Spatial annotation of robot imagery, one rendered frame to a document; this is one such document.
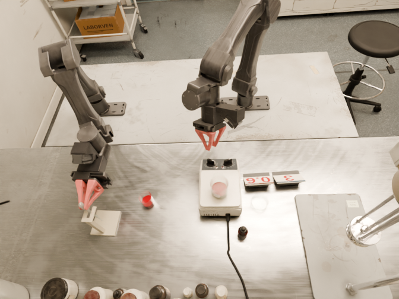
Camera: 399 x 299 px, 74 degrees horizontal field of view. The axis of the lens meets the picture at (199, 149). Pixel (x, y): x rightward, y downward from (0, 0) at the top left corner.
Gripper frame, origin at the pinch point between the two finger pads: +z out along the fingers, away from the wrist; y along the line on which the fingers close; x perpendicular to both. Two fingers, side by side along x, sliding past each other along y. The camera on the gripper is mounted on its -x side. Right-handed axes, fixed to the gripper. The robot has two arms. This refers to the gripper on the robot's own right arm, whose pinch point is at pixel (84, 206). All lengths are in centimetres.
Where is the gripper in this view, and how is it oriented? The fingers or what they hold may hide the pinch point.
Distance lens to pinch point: 80.0
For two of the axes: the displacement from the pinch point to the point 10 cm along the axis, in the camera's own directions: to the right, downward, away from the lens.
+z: -0.6, 8.5, -5.2
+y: 10.0, 0.2, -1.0
